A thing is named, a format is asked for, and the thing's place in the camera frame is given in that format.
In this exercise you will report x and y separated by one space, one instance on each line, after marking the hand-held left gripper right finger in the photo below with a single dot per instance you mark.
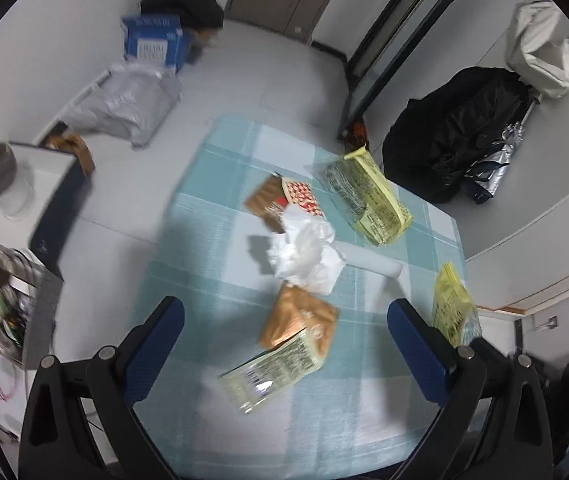
417 352

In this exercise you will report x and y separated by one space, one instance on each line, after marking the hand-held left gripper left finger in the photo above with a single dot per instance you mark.
157 342

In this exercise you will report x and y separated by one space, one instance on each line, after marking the large yellow snack packet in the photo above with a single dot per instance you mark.
372 197

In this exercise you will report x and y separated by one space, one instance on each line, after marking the small brown snack packet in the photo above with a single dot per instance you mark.
264 200

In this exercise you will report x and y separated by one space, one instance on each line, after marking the red patterned snack packet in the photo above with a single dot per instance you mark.
303 197

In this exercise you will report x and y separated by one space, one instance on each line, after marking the small yellow snack packet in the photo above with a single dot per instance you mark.
452 305

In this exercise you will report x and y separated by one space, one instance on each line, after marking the white paper tube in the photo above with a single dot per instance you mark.
369 259

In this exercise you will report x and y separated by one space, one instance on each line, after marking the checked teal tablecloth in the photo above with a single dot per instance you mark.
224 260

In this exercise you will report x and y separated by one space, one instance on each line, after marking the pale green printed packet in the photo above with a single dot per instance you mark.
269 367

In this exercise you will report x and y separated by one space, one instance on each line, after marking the orange-brown snack packet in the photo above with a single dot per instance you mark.
297 317

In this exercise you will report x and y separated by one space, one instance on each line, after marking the white crumpled plastic bag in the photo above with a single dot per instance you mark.
304 250

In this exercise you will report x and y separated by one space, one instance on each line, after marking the white and navy box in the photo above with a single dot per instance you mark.
49 195

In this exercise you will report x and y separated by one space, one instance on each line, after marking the silver foil bag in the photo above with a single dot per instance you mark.
497 162

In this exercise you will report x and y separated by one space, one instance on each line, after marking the brown paper bag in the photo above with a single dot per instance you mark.
74 147

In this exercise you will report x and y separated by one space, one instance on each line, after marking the black bag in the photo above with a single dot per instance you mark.
444 135

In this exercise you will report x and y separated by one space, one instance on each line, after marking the orange tool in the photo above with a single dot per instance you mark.
356 135

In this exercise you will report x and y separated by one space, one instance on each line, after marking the grey plastic mailer bag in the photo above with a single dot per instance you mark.
124 100

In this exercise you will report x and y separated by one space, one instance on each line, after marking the blue cardboard box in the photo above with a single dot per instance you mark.
152 40

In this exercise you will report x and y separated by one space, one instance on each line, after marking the black metal stand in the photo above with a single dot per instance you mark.
404 25

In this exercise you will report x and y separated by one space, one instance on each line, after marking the white cloth bag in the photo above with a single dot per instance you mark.
544 45

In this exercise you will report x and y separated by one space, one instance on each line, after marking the black clothing pile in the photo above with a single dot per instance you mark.
189 5

